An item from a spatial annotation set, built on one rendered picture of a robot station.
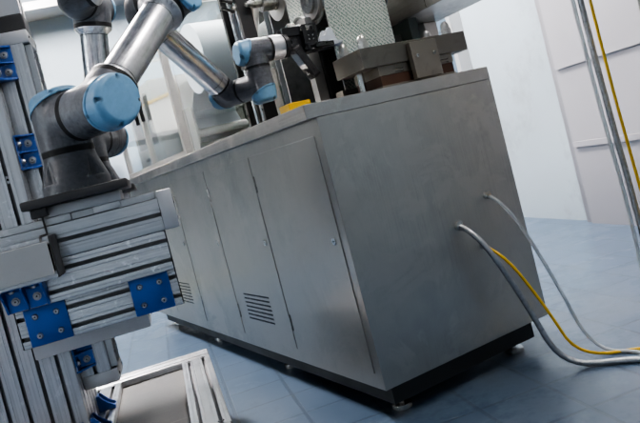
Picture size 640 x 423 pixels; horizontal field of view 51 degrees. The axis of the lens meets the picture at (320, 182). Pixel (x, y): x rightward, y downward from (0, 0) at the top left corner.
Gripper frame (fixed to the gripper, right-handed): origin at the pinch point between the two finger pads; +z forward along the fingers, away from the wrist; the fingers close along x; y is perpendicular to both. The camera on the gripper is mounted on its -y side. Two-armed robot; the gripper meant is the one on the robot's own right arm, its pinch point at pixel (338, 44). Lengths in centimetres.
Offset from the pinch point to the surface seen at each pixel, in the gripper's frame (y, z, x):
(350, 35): 2.0, 5.0, -0.3
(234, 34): 17.6, -14.9, 43.6
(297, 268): -65, -29, 10
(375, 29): 2.9, 15.1, -0.3
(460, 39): -8.4, 31.6, -19.9
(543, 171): -77, 208, 129
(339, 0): 13.7, 4.1, -0.2
